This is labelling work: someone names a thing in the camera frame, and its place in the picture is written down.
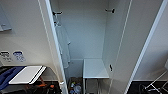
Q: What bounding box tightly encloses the white wardrobe door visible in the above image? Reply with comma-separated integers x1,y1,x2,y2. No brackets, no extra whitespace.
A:
37,0,70,94
108,0,168,94

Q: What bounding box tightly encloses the silver door handle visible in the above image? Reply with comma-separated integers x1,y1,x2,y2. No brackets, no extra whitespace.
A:
59,80,65,86

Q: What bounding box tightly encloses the white wardrobe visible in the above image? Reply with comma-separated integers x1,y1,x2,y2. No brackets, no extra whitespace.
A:
43,0,134,94

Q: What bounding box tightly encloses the white wardrobe shelf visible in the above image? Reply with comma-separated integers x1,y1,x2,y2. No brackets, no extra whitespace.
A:
82,58,110,80

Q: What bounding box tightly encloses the brown storage basket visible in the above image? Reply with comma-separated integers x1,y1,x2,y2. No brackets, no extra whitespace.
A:
67,76,84,94

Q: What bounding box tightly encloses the white bag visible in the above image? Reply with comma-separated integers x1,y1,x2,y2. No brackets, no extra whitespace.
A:
73,84,83,94

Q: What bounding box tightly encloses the black wardrobe hook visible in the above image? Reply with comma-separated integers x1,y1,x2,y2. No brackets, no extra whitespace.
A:
105,8,116,14
52,11,63,16

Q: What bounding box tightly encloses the small blue item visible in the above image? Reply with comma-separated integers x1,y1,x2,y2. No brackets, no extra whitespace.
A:
69,88,75,94

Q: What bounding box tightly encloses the orange and black equipment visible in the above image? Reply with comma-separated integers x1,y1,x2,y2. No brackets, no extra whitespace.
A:
26,78,62,94

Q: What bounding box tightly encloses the flat white board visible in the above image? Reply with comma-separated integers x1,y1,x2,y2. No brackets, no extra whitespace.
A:
8,65,48,85

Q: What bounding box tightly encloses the black equipment with white lines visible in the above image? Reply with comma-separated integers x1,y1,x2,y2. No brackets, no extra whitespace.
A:
128,71,168,94

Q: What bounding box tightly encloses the blue cloth item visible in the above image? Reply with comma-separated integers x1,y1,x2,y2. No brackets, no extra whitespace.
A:
0,66,26,91

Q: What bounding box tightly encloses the white wire hanger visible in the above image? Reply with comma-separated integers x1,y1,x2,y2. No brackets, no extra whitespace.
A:
53,14,62,28

